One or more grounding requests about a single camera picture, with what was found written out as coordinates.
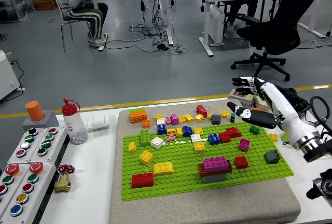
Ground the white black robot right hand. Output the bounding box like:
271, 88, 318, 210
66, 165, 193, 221
227, 76, 319, 148

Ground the red square brick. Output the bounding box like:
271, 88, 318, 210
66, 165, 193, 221
234, 156, 249, 170

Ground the green studded baseplate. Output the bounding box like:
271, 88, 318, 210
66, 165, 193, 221
121, 121, 295, 202

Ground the yellow curved brick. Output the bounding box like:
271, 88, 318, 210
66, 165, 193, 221
153, 161, 175, 177

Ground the large yellow square brick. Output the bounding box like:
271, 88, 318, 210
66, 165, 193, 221
139, 150, 154, 167

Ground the grey button box two green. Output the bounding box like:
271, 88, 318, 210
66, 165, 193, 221
29, 126, 70, 164

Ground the black handheld controller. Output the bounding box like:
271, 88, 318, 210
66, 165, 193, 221
279, 87, 311, 117

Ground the dark grey sloped brick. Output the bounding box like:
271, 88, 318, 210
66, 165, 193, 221
264, 149, 281, 164

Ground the magenta square brick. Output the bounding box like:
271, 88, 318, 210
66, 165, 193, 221
238, 138, 251, 152

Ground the long red brick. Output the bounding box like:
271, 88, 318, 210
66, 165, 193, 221
225, 127, 242, 138

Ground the long magenta brick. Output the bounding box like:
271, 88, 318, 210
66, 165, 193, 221
202, 156, 229, 173

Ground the black office chair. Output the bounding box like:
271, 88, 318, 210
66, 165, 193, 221
230, 0, 325, 85

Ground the light grey base brick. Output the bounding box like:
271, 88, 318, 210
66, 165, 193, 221
202, 172, 227, 184

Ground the grey-brown foam mat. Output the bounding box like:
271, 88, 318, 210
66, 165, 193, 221
108, 99, 301, 224

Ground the white computer tower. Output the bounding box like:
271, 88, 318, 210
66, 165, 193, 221
209, 4, 225, 46

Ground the tall green brick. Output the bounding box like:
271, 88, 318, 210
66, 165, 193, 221
140, 129, 151, 147

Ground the orange brick with green top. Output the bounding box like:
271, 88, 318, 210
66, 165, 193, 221
129, 107, 148, 124

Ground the large red brick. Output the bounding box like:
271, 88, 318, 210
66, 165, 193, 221
131, 172, 155, 189

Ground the clear squeeze bottle red cap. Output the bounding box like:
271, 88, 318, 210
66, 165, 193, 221
61, 98, 89, 146

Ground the brass valve red handwheel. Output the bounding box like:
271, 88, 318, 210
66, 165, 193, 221
53, 163, 75, 194

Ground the grey block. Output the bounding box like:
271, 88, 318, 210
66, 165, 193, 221
22, 109, 60, 132

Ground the orange cylinder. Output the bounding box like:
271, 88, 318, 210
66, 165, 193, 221
25, 101, 45, 122

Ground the grey chair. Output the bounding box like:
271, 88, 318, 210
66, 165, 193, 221
53, 0, 97, 53

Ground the grey button box silver button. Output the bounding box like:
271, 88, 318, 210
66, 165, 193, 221
7, 127, 47, 164

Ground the long button box blue button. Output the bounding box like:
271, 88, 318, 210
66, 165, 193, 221
0, 161, 57, 224

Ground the wooden crate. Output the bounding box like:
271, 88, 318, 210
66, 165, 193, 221
31, 0, 58, 11

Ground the long grey button box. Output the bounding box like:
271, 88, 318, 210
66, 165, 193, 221
0, 163, 30, 216

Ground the white cabinet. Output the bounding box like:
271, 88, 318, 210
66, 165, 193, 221
0, 50, 26, 101

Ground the clear storage box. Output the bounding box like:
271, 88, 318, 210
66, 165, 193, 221
0, 0, 36, 23

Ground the white switch box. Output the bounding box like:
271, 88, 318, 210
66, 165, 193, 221
255, 94, 268, 111

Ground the grey switch box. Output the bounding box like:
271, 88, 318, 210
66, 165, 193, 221
228, 88, 256, 108

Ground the tangle of cables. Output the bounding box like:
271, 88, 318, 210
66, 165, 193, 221
128, 0, 189, 55

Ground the white wall switch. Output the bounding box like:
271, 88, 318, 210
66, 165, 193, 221
87, 114, 110, 132

